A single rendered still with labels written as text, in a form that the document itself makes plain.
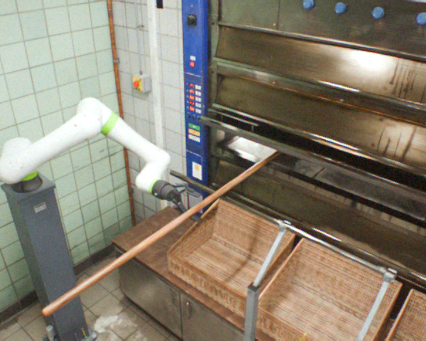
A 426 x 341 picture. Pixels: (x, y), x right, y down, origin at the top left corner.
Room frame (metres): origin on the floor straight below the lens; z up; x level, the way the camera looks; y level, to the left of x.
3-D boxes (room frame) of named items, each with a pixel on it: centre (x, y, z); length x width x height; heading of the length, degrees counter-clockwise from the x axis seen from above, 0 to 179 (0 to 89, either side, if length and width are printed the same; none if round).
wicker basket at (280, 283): (1.37, -0.56, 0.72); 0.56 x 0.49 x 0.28; 51
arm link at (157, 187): (1.68, 0.25, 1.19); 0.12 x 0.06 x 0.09; 141
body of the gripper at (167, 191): (1.63, 0.19, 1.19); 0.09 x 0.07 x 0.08; 51
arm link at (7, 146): (1.69, 0.93, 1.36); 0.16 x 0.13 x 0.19; 11
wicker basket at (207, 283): (1.75, -0.10, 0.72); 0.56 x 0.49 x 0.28; 51
